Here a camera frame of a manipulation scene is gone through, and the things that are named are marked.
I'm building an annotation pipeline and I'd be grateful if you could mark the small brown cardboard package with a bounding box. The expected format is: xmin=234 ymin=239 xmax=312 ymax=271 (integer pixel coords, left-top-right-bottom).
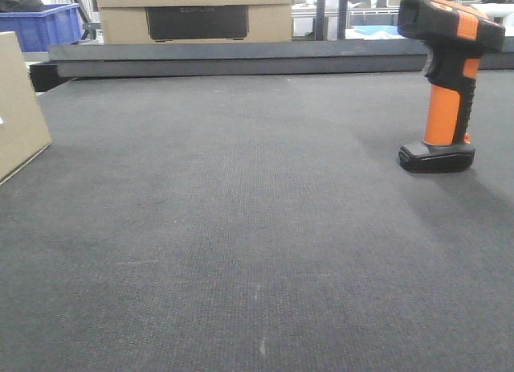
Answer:
xmin=1 ymin=31 xmax=51 ymax=183

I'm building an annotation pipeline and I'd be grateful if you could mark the large cardboard box black window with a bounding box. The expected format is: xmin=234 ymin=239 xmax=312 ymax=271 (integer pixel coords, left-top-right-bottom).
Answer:
xmin=96 ymin=0 xmax=292 ymax=44

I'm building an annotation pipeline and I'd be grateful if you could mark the orange black barcode scanner gun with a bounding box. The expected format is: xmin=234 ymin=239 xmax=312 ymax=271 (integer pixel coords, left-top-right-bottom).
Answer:
xmin=398 ymin=0 xmax=505 ymax=174

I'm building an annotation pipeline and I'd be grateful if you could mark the blue plastic bin with bag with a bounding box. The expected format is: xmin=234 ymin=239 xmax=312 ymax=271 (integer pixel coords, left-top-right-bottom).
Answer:
xmin=1 ymin=3 xmax=83 ymax=52

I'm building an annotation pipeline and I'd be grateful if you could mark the black bag in bin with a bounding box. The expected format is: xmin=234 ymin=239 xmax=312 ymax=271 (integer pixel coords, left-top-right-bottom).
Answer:
xmin=1 ymin=0 xmax=44 ymax=13

